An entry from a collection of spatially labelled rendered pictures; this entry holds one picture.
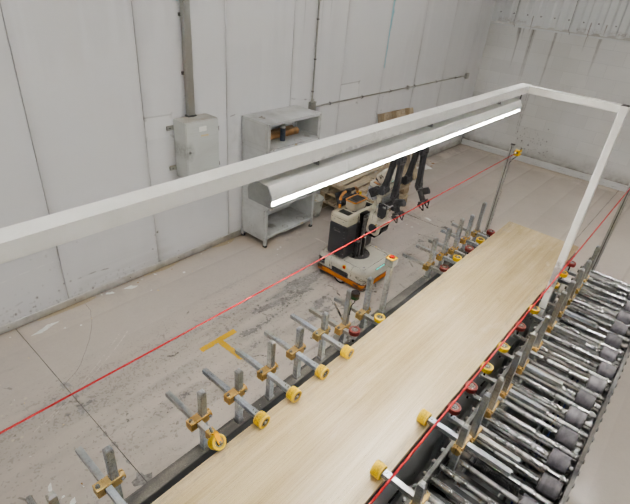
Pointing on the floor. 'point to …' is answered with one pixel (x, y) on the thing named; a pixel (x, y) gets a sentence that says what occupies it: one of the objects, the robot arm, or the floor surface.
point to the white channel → (262, 167)
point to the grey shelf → (257, 145)
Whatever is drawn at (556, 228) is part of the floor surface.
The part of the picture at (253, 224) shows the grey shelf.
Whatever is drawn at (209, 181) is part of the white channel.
